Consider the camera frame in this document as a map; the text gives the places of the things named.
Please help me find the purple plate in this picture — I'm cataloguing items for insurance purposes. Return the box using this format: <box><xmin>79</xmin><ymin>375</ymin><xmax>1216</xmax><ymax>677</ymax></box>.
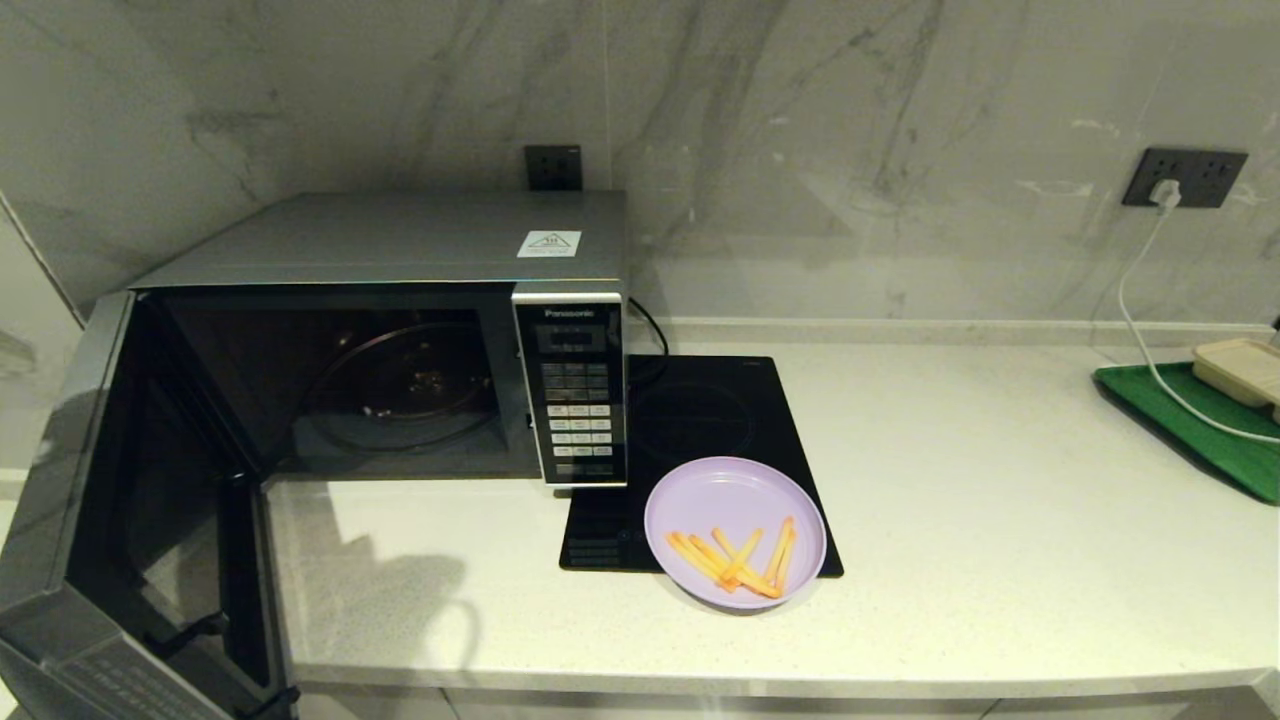
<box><xmin>643</xmin><ymin>457</ymin><xmax>829</xmax><ymax>611</ymax></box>

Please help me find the black glass microwave door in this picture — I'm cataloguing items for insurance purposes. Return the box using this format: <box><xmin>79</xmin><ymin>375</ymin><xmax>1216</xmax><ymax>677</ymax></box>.
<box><xmin>0</xmin><ymin>288</ymin><xmax>301</xmax><ymax>720</ymax></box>

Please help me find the glass microwave turntable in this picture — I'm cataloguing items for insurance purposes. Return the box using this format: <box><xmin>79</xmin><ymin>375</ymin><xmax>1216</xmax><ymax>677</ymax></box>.
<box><xmin>303</xmin><ymin>322</ymin><xmax>499</xmax><ymax>453</ymax></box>

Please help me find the silver Panasonic microwave oven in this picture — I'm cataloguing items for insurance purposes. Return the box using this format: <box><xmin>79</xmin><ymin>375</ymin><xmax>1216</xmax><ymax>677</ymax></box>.
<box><xmin>130</xmin><ymin>190</ymin><xmax>633</xmax><ymax>488</ymax></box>

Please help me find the black induction cooktop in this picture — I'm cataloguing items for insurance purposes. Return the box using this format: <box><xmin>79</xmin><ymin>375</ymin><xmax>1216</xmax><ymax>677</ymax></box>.
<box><xmin>558</xmin><ymin>354</ymin><xmax>845</xmax><ymax>579</ymax></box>

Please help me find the beige cabinet door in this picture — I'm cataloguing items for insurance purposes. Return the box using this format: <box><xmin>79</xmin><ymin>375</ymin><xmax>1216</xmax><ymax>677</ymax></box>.
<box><xmin>295</xmin><ymin>685</ymin><xmax>446</xmax><ymax>720</ymax></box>
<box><xmin>985</xmin><ymin>688</ymin><xmax>1280</xmax><ymax>720</ymax></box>
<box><xmin>445</xmin><ymin>690</ymin><xmax>986</xmax><ymax>720</ymax></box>

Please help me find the green tray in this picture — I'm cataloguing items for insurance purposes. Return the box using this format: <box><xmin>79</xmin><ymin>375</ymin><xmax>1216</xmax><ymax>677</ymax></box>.
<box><xmin>1092</xmin><ymin>360</ymin><xmax>1280</xmax><ymax>504</ymax></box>

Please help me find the beige lidded container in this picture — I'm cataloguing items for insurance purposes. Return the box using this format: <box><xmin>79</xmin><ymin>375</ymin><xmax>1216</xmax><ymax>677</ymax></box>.
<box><xmin>1193</xmin><ymin>337</ymin><xmax>1280</xmax><ymax>408</ymax></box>

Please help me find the black power cord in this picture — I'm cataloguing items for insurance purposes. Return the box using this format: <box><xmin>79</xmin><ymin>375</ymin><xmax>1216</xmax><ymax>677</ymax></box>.
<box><xmin>628</xmin><ymin>298</ymin><xmax>673</xmax><ymax>386</ymax></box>

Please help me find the small black wall socket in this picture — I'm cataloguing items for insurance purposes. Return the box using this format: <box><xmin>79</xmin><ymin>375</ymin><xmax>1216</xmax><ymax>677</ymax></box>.
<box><xmin>523</xmin><ymin>144</ymin><xmax>583</xmax><ymax>191</ymax></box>

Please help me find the white power cable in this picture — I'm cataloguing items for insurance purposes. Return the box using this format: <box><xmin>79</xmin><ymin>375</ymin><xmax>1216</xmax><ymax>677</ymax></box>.
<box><xmin>1117</xmin><ymin>200</ymin><xmax>1280</xmax><ymax>444</ymax></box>

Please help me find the wide black wall socket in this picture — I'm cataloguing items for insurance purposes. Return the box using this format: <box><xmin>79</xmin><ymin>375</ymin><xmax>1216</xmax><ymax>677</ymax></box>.
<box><xmin>1122</xmin><ymin>146</ymin><xmax>1251</xmax><ymax>209</ymax></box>

